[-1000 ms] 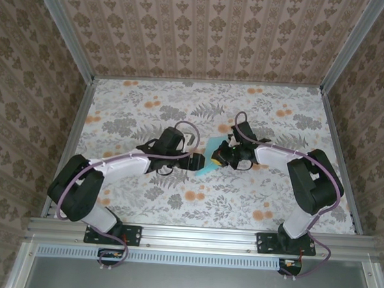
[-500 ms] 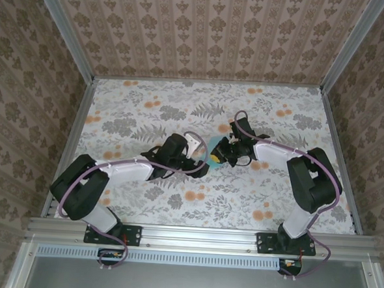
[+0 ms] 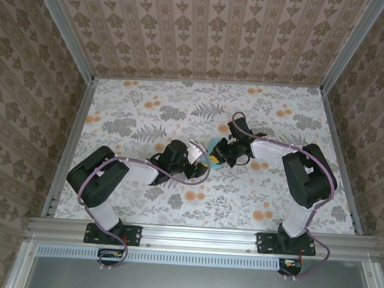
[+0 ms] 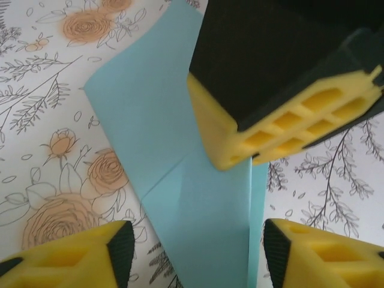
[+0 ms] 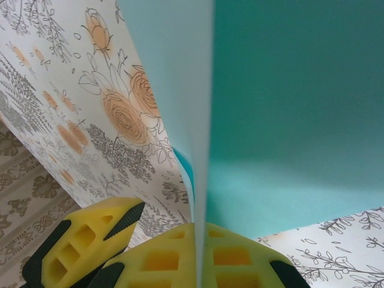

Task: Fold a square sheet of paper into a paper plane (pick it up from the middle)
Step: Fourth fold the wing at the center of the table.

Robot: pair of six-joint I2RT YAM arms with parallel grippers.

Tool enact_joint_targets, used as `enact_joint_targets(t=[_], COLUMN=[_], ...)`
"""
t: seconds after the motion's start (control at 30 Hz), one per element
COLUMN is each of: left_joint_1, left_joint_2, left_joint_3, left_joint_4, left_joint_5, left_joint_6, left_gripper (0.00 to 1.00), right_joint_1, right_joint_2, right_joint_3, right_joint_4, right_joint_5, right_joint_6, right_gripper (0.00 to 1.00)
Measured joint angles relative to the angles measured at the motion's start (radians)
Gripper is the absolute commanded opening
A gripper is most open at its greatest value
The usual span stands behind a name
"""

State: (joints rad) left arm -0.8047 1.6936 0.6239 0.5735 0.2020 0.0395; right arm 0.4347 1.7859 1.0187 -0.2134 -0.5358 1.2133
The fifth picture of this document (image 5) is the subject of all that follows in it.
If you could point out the teal cloth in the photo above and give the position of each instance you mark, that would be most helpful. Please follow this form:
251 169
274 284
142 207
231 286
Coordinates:
285 90

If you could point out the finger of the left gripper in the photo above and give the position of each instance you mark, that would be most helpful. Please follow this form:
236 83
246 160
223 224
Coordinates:
90 228

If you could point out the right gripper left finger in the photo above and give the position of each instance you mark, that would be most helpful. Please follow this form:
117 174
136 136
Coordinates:
156 264

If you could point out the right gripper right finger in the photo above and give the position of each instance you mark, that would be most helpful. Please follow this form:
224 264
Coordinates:
240 264

